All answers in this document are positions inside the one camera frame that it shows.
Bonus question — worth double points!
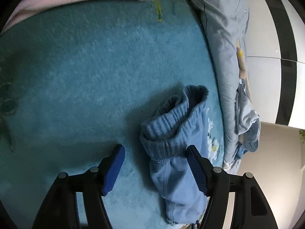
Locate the blue ribbed-waist pants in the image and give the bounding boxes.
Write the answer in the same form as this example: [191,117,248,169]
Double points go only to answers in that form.
[139,85,212,225]

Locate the blue floral quilt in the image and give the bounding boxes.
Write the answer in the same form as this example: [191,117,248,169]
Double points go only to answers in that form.
[191,0,260,170]

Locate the beige garment with yellow print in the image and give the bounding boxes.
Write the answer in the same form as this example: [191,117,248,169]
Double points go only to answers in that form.
[236,38,249,86]

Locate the teal floral blanket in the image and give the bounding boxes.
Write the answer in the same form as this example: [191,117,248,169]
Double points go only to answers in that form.
[0,0,226,229]

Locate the white wardrobe with black stripe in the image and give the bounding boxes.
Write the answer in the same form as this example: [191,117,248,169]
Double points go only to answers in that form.
[245,0,305,127]

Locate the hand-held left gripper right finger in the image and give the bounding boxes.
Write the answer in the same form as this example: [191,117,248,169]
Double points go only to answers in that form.
[186,145,278,229]

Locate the blue fleece-lined garment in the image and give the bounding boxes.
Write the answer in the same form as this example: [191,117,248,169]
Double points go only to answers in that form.
[235,119,261,160]

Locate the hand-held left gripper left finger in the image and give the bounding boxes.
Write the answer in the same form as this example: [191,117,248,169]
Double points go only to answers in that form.
[32,144,126,229]

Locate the light blue garment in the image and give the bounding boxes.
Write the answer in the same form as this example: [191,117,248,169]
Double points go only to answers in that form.
[235,79,260,136]

